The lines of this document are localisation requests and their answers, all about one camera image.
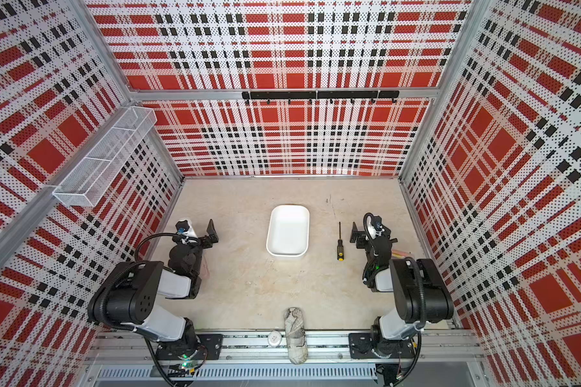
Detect black yellow screwdriver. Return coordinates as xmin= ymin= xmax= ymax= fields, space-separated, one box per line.
xmin=336 ymin=223 xmax=345 ymax=261

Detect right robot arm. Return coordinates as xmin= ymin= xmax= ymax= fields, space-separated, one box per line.
xmin=348 ymin=212 xmax=454 ymax=360

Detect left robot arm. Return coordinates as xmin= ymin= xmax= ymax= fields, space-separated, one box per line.
xmin=87 ymin=219 xmax=224 ymax=362

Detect white plastic bin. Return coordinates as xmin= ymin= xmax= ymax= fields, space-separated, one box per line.
xmin=266 ymin=205 xmax=310 ymax=260

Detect white round knob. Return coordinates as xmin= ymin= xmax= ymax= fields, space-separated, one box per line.
xmin=267 ymin=331 xmax=282 ymax=348

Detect rolled grey cloth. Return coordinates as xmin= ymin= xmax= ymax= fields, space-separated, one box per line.
xmin=284 ymin=307 xmax=308 ymax=364

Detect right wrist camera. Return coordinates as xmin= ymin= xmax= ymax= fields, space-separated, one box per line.
xmin=365 ymin=214 xmax=388 ymax=240

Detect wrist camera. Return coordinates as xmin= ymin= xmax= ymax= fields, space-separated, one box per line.
xmin=365 ymin=214 xmax=388 ymax=240
xmin=175 ymin=219 xmax=198 ymax=239

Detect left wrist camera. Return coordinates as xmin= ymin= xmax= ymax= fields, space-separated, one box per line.
xmin=175 ymin=219 xmax=198 ymax=239

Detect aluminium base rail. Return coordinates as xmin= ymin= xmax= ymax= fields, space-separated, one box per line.
xmin=77 ymin=330 xmax=490 ymax=386

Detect white wire mesh shelf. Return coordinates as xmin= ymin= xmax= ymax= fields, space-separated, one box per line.
xmin=53 ymin=106 xmax=156 ymax=207

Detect black hook rail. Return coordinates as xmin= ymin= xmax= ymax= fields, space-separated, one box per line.
xmin=241 ymin=90 xmax=400 ymax=103

